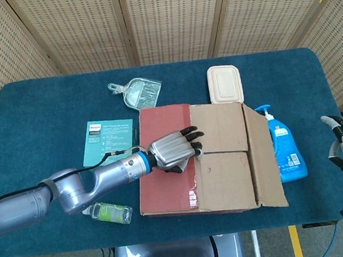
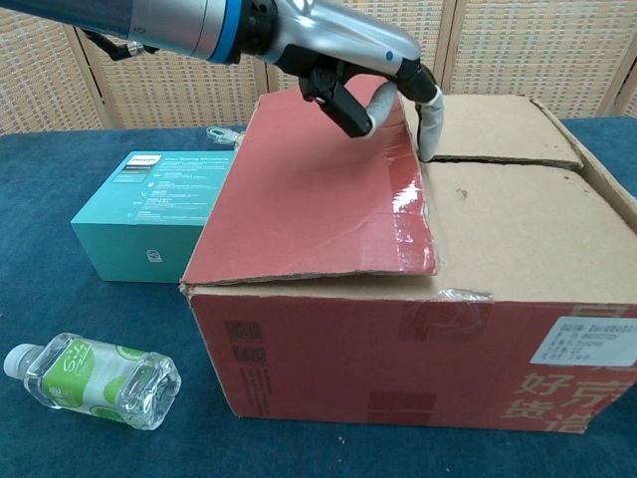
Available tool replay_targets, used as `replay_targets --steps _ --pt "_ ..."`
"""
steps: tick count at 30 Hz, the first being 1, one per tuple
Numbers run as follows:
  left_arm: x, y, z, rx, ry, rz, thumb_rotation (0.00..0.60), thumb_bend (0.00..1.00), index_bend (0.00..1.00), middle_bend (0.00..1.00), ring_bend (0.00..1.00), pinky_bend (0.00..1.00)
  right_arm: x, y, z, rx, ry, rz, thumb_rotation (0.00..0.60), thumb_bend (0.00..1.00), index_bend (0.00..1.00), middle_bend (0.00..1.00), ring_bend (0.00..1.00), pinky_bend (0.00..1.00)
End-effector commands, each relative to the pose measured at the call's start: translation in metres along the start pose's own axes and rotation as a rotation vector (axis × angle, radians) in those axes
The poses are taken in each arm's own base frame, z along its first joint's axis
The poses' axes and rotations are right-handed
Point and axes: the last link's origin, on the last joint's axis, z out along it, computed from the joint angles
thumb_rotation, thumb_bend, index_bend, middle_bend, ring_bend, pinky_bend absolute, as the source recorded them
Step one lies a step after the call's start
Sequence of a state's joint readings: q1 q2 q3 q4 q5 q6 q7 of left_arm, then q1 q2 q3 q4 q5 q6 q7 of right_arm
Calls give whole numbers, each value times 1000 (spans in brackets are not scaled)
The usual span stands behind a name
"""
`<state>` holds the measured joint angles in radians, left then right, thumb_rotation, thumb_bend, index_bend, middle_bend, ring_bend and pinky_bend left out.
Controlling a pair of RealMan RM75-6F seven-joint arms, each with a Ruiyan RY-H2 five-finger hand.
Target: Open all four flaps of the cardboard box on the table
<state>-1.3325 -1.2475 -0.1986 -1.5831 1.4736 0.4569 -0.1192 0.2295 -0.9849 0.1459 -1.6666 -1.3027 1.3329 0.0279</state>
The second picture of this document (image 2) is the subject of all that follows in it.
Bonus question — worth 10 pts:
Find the clear plastic scoop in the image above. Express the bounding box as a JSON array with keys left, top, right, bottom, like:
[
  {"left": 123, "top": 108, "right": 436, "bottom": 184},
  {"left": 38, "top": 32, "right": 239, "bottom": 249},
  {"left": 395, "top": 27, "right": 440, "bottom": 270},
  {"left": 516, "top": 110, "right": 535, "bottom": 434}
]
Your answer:
[{"left": 204, "top": 125, "right": 249, "bottom": 149}]

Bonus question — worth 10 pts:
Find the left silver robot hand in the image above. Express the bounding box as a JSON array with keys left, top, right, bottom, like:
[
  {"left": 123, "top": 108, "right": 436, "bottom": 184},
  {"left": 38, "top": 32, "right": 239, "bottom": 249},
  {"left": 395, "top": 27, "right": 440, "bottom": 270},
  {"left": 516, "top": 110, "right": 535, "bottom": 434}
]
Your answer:
[{"left": 233, "top": 0, "right": 444, "bottom": 163}]

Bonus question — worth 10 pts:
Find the teal product box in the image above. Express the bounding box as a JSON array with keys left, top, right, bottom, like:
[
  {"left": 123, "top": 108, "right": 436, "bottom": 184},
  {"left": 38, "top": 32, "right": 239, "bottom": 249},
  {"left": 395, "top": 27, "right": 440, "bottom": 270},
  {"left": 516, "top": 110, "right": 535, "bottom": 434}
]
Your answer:
[{"left": 70, "top": 150, "right": 238, "bottom": 284}]

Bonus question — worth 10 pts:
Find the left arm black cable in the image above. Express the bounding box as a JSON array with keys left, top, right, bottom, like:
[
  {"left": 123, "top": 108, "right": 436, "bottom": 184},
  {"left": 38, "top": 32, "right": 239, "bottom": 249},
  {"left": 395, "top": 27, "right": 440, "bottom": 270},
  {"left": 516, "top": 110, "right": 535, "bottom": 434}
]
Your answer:
[{"left": 81, "top": 28, "right": 160, "bottom": 64}]

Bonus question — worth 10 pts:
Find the blue table cloth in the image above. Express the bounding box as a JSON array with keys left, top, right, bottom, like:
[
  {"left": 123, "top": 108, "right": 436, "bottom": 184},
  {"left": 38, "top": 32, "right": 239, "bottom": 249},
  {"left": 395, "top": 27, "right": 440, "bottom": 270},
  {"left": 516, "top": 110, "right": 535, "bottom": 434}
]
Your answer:
[{"left": 0, "top": 117, "right": 637, "bottom": 478}]

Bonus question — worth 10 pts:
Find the woven bamboo folding screen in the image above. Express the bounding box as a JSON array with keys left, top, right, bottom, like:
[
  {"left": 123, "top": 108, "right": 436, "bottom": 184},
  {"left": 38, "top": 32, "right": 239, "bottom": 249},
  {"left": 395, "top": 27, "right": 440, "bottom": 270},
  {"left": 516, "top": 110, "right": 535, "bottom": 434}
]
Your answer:
[{"left": 0, "top": 0, "right": 637, "bottom": 136}]

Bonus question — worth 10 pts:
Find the red taped cardboard box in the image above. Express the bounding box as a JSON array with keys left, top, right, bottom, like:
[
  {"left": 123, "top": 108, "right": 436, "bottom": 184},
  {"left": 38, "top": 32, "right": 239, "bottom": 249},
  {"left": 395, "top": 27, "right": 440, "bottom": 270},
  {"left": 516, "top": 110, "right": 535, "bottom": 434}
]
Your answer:
[{"left": 178, "top": 74, "right": 637, "bottom": 435}]

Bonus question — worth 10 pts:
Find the clear green label water bottle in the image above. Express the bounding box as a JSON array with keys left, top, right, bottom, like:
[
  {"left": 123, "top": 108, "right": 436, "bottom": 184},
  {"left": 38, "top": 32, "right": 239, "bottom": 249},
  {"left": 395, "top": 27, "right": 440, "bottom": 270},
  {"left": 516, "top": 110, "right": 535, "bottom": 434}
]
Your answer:
[{"left": 3, "top": 332, "right": 183, "bottom": 432}]

